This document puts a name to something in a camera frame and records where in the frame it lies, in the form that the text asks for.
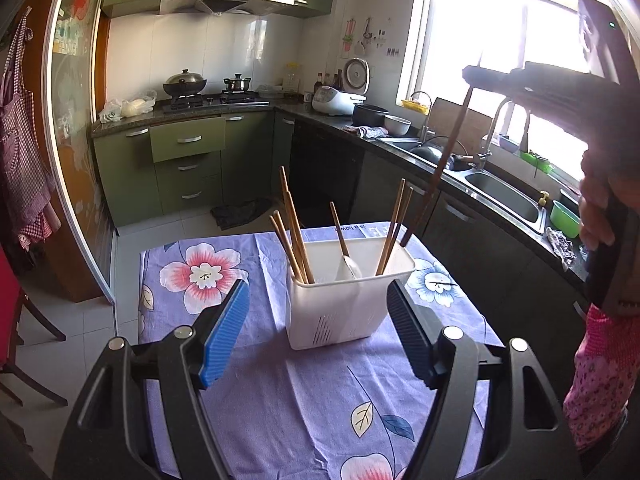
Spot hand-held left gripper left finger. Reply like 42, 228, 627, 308
52, 278, 251, 480

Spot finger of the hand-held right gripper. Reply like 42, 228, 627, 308
461, 62, 525, 95

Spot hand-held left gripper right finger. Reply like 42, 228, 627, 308
386, 279, 586, 480

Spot white plastic utensil holder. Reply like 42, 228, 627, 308
285, 237, 417, 352

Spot slender wooden chopstick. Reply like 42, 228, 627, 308
400, 52, 485, 248

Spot bunch of wooden chopsticks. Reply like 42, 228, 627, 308
269, 165, 415, 285

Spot person's right hand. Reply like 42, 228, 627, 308
579, 149, 621, 252

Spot chrome pull-out faucet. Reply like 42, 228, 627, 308
480, 97, 531, 161

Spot wooden cutting board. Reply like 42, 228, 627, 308
430, 97, 493, 143

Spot kitchen window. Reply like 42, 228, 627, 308
397, 0, 601, 111

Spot green plastic basket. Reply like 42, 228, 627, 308
520, 150, 555, 173

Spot gooseneck faucet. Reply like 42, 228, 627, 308
410, 91, 437, 142

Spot purple floral tablecloth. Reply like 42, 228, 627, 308
137, 220, 506, 480

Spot dark wok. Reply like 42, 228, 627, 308
410, 142, 453, 163

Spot grey bowl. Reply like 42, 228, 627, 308
384, 115, 412, 137

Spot steel sink basin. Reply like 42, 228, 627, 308
462, 170, 548, 233
390, 137, 468, 171

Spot green plastic bowl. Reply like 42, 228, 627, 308
550, 200, 582, 240

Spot dark floor rag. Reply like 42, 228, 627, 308
210, 197, 273, 231

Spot black cooker pot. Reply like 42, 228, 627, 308
352, 104, 390, 128

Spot patterned kitchen cloth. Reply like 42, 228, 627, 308
342, 124, 390, 140

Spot grey dish rag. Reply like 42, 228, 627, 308
545, 227, 576, 271

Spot white rice cooker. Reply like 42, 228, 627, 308
311, 57, 371, 117

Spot dark kitchen base cabinets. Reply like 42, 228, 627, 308
272, 105, 601, 331

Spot green kitchen base cabinets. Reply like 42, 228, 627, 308
92, 110, 276, 228

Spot clear plastic container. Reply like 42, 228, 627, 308
282, 62, 303, 92

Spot red chair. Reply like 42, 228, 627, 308
0, 245, 68, 408

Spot gas stove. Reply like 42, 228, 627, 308
162, 90, 271, 111

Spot white plastic bag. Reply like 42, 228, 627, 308
97, 99, 123, 125
120, 89, 158, 118

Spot black wok with lid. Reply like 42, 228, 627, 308
162, 68, 208, 98

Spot checkered apron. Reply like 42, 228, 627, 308
0, 7, 61, 251

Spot sliding glass door with stickers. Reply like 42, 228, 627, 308
42, 0, 117, 303

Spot pink wall hanging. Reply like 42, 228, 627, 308
341, 17, 358, 57

